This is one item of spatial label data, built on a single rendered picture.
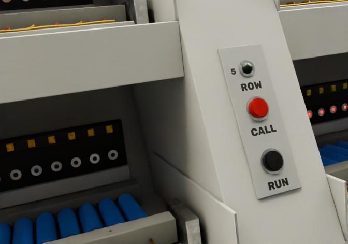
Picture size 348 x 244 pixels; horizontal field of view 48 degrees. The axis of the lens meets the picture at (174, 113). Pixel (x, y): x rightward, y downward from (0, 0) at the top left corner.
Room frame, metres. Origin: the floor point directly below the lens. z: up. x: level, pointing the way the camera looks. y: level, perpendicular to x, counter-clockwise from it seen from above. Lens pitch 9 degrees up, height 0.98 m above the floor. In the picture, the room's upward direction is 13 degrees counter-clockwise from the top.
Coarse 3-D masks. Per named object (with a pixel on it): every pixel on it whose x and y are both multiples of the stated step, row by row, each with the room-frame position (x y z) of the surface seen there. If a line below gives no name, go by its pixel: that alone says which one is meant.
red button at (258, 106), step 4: (252, 100) 0.30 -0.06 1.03; (256, 100) 0.30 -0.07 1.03; (260, 100) 0.30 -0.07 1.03; (252, 104) 0.30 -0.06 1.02; (256, 104) 0.30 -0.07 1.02; (260, 104) 0.30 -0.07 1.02; (264, 104) 0.31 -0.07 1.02; (252, 108) 0.30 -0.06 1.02; (256, 108) 0.30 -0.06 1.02; (260, 108) 0.30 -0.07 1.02; (264, 108) 0.31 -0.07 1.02; (252, 112) 0.30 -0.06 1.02; (256, 112) 0.30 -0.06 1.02; (260, 112) 0.30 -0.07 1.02; (264, 112) 0.30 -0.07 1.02; (256, 116) 0.30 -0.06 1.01; (260, 116) 0.30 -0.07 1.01; (264, 116) 0.31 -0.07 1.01
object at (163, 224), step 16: (128, 224) 0.34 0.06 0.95; (144, 224) 0.33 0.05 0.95; (160, 224) 0.34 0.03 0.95; (64, 240) 0.32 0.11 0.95; (80, 240) 0.32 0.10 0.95; (96, 240) 0.32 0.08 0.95; (112, 240) 0.32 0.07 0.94; (128, 240) 0.33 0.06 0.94; (144, 240) 0.33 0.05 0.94; (160, 240) 0.34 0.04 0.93; (176, 240) 0.35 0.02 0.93
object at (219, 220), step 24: (120, 168) 0.44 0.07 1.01; (168, 168) 0.40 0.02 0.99; (0, 192) 0.40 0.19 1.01; (24, 192) 0.40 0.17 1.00; (48, 192) 0.41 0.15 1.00; (72, 192) 0.42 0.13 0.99; (168, 192) 0.42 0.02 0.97; (192, 192) 0.35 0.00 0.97; (192, 216) 0.33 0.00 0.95; (216, 216) 0.31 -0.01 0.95; (192, 240) 0.33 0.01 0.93; (216, 240) 0.32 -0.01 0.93
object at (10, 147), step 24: (120, 120) 0.43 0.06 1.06; (0, 144) 0.38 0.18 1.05; (24, 144) 0.39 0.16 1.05; (48, 144) 0.40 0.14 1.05; (72, 144) 0.41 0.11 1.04; (96, 144) 0.42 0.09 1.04; (120, 144) 0.43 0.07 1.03; (0, 168) 0.39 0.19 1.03; (24, 168) 0.40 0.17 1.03; (48, 168) 0.41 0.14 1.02; (72, 168) 0.42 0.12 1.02; (96, 168) 0.43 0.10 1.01
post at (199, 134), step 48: (192, 0) 0.30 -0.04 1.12; (240, 0) 0.31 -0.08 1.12; (192, 48) 0.30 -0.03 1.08; (144, 96) 0.43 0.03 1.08; (192, 96) 0.30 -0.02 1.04; (288, 96) 0.32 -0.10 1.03; (144, 144) 0.48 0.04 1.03; (192, 144) 0.33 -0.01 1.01; (240, 144) 0.30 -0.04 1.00; (240, 192) 0.30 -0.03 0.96; (288, 192) 0.31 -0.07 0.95; (240, 240) 0.30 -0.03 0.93; (288, 240) 0.31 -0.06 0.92; (336, 240) 0.32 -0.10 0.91
